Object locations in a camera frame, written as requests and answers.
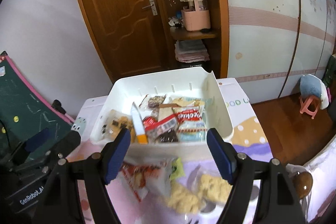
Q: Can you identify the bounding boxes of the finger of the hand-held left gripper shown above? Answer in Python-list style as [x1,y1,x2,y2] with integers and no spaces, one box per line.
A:
[49,131,81,161]
[10,127,58,164]

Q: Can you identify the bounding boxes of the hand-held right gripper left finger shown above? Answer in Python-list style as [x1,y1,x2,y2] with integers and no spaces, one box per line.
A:
[34,128,132,224]

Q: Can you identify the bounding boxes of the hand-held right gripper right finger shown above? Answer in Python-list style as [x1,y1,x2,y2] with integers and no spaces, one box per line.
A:
[206,128,306,224]

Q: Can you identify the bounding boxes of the red white cake packet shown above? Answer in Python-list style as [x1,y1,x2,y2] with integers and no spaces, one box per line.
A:
[119,157,168,201]

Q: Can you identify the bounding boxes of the clear puffed rice snack packet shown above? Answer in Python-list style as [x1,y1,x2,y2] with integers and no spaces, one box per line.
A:
[198,174,233,205]
[168,182,202,214]

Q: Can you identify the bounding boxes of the clear packet of yellow cubes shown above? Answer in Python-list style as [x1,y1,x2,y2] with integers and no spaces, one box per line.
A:
[104,109,135,142]

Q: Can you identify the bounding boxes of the white orange snack packet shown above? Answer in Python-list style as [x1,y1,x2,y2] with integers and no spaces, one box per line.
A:
[131,102,149,144]

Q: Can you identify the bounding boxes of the small red snack packet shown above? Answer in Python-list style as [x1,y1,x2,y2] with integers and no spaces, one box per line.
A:
[143,116,158,133]

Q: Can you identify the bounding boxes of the white plastic storage box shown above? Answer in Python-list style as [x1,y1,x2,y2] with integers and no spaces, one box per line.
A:
[90,68,234,158]

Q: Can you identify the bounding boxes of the dark chocolate snack packet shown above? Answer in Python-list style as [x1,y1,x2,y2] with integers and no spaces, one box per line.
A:
[154,128,179,144]

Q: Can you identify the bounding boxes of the red white cookie packet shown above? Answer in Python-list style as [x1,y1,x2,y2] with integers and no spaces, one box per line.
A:
[175,105,206,125]

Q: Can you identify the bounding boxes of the red orange snack packet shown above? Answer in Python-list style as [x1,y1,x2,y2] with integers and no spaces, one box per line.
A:
[146,114,178,133]

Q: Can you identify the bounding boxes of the beige wafer packet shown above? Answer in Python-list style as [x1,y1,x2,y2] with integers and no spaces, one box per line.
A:
[157,103,179,123]

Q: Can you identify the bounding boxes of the clear nut cluster packet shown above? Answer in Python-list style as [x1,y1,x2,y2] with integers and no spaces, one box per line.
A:
[139,94,168,109]

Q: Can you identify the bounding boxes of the cartoon printed tablecloth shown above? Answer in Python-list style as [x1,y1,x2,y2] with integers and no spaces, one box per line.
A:
[67,78,289,224]

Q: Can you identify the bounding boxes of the brown wooden knob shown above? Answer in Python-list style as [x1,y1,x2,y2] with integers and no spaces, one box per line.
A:
[293,171,313,199]

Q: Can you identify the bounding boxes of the white bedding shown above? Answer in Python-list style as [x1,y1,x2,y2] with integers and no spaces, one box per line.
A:
[286,135,336,224]

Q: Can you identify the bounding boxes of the pink plastic stool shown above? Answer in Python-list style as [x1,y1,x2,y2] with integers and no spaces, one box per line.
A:
[300,97,322,119]

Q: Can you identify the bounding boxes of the stack of folded cloths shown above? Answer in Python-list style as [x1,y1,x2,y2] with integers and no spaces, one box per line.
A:
[175,40,210,63]

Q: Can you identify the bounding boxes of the blue plush toy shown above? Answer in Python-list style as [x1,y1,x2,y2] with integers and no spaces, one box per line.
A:
[300,74,330,109]

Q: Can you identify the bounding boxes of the floral sliding wardrobe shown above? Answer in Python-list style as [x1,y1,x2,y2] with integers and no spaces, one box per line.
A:
[218,0,336,106]

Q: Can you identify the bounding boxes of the brown wooden door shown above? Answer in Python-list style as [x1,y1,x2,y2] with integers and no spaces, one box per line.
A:
[69,0,164,83]

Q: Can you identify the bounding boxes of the wooden corner shelf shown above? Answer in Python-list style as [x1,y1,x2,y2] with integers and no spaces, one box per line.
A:
[150,0,231,79]

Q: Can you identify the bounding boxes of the small toy figures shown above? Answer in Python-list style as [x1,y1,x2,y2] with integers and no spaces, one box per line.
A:
[168,11,184,28]

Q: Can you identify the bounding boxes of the green chalkboard easel pink frame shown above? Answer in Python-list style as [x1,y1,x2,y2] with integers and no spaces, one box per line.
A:
[0,51,76,161]

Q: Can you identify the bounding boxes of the pink handled basket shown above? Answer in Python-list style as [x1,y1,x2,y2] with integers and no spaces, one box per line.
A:
[179,0,211,31]

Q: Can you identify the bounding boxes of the silver door handle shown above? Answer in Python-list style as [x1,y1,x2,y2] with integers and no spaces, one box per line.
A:
[142,0,158,16]

